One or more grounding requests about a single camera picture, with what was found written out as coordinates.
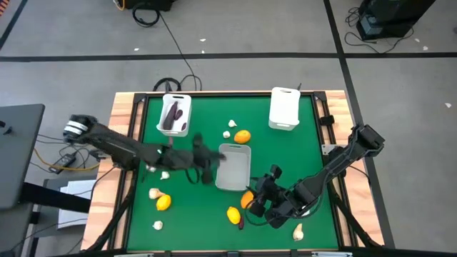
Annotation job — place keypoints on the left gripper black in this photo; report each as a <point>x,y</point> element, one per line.
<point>203,158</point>

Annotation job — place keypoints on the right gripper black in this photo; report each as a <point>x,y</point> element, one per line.
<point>271,194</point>

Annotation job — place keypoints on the orange fruit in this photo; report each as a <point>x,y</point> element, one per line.
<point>242,136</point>
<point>245,200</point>

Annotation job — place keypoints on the small white garlic bulb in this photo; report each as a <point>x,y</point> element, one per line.
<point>158,225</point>
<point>164,175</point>
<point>232,124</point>
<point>226,134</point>

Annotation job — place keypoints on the long purple eggplant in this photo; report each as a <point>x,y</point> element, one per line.
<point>170,118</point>

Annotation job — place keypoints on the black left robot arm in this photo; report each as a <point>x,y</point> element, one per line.
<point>114,144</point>

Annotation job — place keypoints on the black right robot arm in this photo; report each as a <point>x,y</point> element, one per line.
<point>339,164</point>

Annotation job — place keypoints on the grey plastic basket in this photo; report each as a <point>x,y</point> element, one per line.
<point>233,171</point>

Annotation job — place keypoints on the yellow lemon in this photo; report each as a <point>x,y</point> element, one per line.
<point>164,202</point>
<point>233,215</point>

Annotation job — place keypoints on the green table mat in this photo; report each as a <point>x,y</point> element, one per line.
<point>200,214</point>

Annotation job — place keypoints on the white plastic basket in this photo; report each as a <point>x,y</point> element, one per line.
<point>284,107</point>
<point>185,103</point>

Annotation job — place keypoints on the white paper stack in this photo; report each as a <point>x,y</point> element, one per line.
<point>76,217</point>

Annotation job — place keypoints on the black power adapter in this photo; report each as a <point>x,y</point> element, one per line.
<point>64,161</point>

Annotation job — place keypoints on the black support beam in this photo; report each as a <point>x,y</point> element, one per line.
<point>53,198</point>

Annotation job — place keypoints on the black case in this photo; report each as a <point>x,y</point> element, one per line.
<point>150,3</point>

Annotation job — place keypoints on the grey desk panel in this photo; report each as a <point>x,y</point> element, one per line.
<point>18,153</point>

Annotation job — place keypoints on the black equipment box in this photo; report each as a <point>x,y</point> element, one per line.
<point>385,18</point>

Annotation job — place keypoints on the orange striped object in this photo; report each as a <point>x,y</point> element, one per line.
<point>2,5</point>

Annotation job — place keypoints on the silver metal bracket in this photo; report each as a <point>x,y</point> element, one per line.
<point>332,254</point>
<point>135,255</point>

